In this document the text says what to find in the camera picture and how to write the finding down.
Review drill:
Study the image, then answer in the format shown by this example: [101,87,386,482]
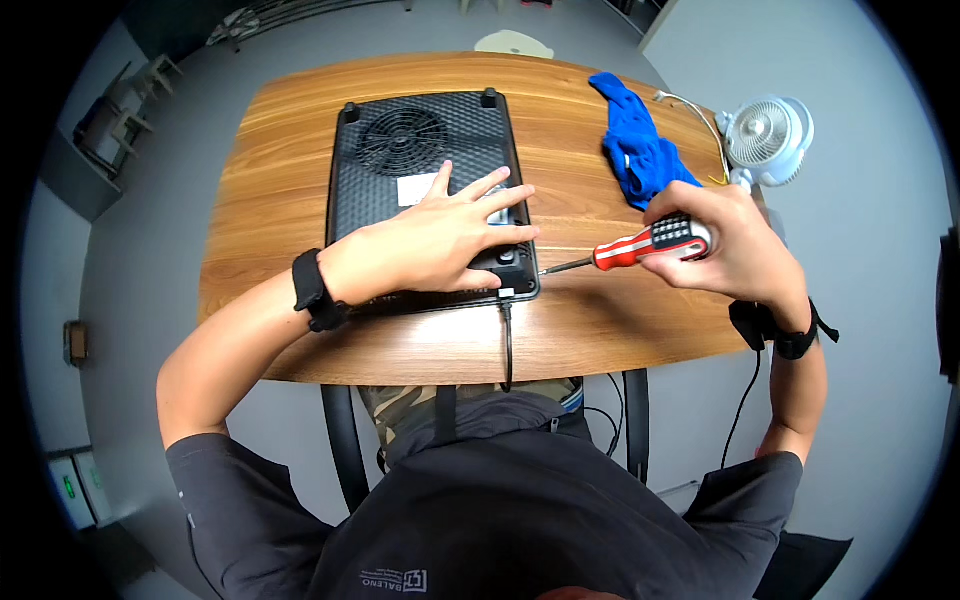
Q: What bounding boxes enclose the white fan cable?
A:
[652,90,732,187]

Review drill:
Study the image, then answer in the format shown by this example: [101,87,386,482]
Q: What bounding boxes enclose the person's legs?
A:
[357,377,586,468]

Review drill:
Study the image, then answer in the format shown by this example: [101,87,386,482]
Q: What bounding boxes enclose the person's left hand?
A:
[318,159,542,294]

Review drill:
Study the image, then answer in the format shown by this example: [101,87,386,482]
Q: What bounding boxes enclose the black cable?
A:
[720,349,763,471]

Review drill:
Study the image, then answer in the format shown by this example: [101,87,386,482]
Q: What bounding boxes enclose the black power cord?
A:
[498,288,517,394]

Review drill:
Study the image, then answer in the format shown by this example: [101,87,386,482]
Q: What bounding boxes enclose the wooden table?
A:
[198,51,771,387]

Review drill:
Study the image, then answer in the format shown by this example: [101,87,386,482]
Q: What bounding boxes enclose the cream round stool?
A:
[474,29,556,60]

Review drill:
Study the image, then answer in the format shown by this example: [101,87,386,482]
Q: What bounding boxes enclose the black wrist band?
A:
[729,297,840,361]
[291,248,352,334]

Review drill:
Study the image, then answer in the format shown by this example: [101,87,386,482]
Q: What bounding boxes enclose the person's body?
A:
[165,390,805,600]

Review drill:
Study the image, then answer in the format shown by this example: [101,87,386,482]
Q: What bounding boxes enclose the white desk fan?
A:
[714,95,816,193]

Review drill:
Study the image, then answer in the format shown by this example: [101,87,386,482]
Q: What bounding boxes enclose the black induction cooker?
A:
[325,87,542,316]

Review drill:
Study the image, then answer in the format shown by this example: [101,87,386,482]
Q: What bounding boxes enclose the black chair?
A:
[321,369,855,600]

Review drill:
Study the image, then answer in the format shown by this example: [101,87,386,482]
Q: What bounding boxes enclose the grey shelf with items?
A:
[39,54,184,223]

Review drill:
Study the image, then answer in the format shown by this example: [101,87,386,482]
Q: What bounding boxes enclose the red white screwdriver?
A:
[539,213,714,277]

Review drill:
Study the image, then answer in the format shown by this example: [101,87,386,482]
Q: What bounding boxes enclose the person's right hand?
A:
[642,180,811,328]

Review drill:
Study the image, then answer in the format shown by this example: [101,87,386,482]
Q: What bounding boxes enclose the white box with green lights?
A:
[46,447,114,532]

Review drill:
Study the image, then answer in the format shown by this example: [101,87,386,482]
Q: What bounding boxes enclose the blue cloth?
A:
[588,72,705,213]

